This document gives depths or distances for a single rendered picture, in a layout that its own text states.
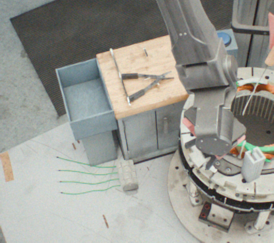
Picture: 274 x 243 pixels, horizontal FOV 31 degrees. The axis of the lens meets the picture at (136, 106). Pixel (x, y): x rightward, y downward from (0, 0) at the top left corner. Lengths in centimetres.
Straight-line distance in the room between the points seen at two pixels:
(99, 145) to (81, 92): 15
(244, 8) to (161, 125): 43
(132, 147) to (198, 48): 65
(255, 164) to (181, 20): 37
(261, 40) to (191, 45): 84
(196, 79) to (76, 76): 58
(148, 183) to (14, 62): 151
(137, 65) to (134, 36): 147
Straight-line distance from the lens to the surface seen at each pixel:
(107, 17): 282
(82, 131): 122
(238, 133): 91
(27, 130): 248
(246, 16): 150
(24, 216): 141
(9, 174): 148
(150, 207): 136
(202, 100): 80
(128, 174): 136
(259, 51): 160
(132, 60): 126
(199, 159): 107
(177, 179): 137
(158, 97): 119
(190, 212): 134
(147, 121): 126
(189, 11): 71
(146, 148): 137
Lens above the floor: 205
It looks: 57 degrees down
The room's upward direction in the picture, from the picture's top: 7 degrees counter-clockwise
